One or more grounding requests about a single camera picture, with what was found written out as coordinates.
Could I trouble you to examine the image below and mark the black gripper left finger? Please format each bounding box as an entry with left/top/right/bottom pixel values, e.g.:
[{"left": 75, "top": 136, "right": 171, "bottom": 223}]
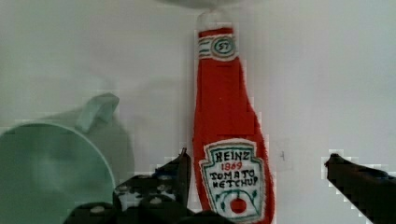
[{"left": 64, "top": 148, "right": 234, "bottom": 224}]

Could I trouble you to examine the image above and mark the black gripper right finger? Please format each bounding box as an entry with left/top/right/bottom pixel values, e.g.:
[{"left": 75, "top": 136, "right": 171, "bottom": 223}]
[{"left": 324, "top": 153, "right": 396, "bottom": 224}]

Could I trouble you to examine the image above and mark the red plush ketchup bottle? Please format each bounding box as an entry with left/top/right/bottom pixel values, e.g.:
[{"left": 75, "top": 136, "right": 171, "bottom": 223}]
[{"left": 192, "top": 9, "right": 275, "bottom": 224}]

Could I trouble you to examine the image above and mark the green cup with handle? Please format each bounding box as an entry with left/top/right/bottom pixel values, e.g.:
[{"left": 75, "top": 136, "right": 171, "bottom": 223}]
[{"left": 0, "top": 93, "right": 134, "bottom": 224}]

